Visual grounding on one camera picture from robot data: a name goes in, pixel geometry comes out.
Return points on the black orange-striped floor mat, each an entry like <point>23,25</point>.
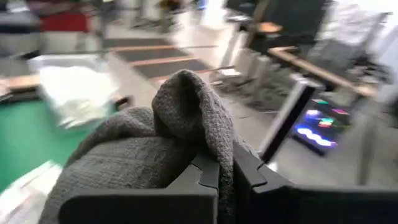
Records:
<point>161,67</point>

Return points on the green table mat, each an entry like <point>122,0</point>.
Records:
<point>25,137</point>

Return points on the clear plastic bin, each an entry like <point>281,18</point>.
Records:
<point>62,60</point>

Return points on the dark grey terry towel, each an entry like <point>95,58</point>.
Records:
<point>140,155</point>

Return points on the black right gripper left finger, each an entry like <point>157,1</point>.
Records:
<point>140,208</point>

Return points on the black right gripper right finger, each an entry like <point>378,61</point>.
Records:
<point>311,205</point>

